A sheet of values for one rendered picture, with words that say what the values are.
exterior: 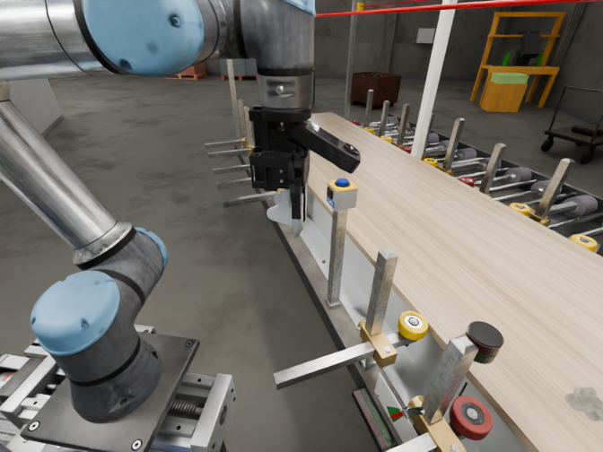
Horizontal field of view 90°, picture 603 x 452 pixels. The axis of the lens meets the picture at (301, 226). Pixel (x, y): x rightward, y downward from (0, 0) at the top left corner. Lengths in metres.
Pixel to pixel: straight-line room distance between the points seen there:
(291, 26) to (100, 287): 0.47
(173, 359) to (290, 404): 1.14
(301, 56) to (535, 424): 0.85
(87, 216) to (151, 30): 0.41
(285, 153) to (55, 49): 0.27
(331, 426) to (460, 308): 0.96
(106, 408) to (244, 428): 1.15
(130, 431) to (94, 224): 0.36
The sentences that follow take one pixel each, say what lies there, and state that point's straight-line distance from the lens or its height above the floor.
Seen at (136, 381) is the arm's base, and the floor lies 1.09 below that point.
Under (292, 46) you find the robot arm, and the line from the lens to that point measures 0.41.
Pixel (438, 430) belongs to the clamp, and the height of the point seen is 0.87.
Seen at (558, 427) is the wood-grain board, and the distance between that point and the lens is 0.95.
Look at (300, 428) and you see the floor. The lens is 1.75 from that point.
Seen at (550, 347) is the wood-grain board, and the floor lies 0.90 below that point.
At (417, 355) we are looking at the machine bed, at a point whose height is 0.66.
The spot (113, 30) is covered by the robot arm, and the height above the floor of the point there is 1.61.
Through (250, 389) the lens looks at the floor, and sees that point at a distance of 1.85.
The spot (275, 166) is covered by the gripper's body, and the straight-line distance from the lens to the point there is 0.45.
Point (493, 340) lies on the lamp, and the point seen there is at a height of 1.14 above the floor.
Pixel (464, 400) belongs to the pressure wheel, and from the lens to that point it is 0.87.
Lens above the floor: 1.61
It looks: 34 degrees down
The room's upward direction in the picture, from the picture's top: straight up
